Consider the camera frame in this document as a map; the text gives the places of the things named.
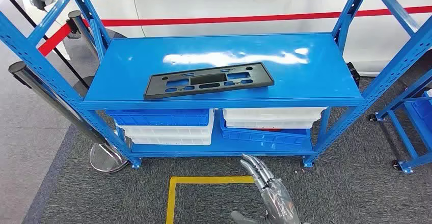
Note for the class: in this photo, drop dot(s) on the small black block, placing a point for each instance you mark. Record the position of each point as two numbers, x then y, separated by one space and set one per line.
353 74

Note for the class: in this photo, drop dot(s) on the red barrier belt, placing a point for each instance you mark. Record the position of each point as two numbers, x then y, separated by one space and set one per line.
236 18
54 40

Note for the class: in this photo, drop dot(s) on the blue wheeled shelf cart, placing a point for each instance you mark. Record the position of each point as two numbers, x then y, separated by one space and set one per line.
405 96

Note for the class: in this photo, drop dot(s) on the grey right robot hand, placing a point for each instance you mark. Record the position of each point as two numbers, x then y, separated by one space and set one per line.
276 202

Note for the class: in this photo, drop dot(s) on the black plastic plate frame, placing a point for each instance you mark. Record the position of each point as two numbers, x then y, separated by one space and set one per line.
153 87

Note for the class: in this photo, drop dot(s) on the thin black pole stand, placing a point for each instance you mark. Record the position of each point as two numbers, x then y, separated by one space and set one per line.
81 87

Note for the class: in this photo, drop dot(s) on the chrome base stanchion post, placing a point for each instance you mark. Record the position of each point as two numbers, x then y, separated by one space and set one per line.
104 158

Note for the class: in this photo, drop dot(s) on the blue metal shelf rack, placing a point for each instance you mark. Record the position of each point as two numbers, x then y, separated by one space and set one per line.
303 80

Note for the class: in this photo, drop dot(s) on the black topped stanchion post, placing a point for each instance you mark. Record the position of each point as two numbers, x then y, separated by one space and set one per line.
75 16

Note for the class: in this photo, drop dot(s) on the small red item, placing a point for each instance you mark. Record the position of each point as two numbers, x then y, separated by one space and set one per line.
266 130

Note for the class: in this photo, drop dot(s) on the white car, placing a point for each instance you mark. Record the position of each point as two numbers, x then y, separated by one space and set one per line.
219 0

